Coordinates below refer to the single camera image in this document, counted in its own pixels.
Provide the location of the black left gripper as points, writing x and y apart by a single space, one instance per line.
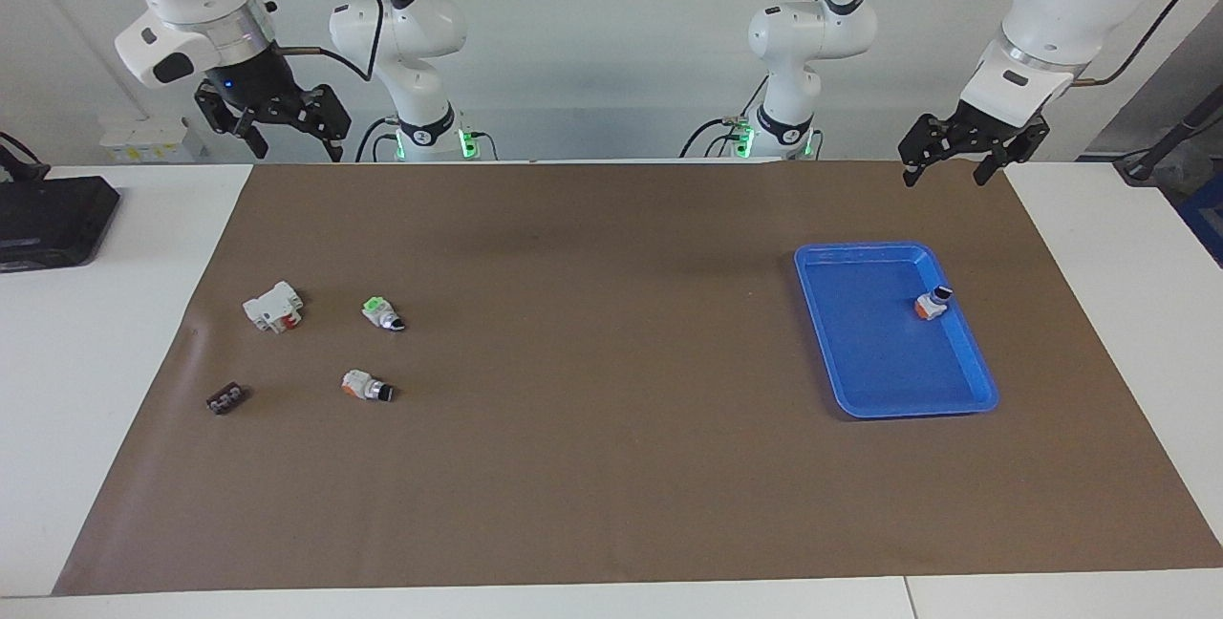
984 132

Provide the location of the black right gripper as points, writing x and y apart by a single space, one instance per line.
258 84

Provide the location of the green-capped push button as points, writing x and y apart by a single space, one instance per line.
377 310

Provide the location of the white circuit breaker red lever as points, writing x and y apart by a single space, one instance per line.
268 307

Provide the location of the black tripod stand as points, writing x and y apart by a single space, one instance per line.
1170 138

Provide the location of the blue plastic tray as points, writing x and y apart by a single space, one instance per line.
879 356

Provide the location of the black flat box device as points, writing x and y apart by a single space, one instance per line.
48 218

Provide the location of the small black electronic component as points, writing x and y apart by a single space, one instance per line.
226 399

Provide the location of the brown paper table mat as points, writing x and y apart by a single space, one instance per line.
611 466

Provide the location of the white wall socket box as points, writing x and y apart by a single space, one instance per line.
143 138

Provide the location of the orange-base selector switch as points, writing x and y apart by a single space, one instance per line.
932 305

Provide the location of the blue frame object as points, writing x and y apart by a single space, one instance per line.
1210 218

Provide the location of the white black-knob selector switch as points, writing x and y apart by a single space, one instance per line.
358 382

